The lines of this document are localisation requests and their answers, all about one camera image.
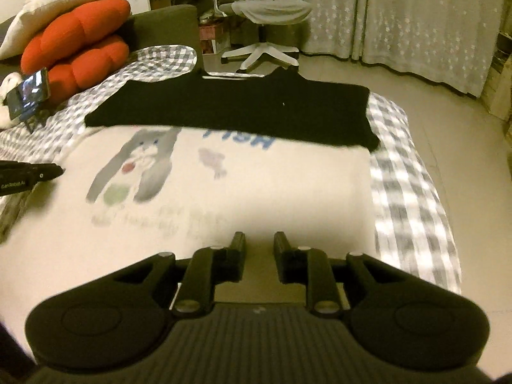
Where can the dark grey sofa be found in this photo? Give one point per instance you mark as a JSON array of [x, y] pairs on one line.
[[172, 25]]

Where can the upper red puffy cushion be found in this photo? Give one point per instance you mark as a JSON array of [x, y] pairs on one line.
[[89, 26]]

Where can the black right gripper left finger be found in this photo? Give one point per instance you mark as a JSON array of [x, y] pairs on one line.
[[188, 286]]

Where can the smartphone playing video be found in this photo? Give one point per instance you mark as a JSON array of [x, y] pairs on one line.
[[30, 94]]

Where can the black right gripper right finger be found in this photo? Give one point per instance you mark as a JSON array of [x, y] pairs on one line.
[[312, 268]]

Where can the grey star curtain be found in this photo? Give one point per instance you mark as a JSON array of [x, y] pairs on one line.
[[443, 41]]

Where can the red puffy cushion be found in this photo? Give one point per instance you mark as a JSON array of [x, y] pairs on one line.
[[89, 26], [86, 69]]

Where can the dark blue phone stand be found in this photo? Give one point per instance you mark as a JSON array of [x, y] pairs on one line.
[[36, 118]]

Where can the white plush toy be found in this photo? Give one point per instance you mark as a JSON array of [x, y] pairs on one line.
[[9, 83]]

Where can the lower red puffy cushion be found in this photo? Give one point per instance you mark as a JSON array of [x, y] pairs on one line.
[[86, 69]]

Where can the black and white raglan shirt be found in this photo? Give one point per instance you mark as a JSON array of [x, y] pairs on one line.
[[128, 193]]

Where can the grey office chair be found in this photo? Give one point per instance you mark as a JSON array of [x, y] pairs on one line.
[[263, 13]]

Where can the wooden shelf unit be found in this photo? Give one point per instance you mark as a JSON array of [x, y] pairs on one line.
[[496, 95]]

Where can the white striped pillow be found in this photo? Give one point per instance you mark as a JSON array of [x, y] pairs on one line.
[[34, 16]]

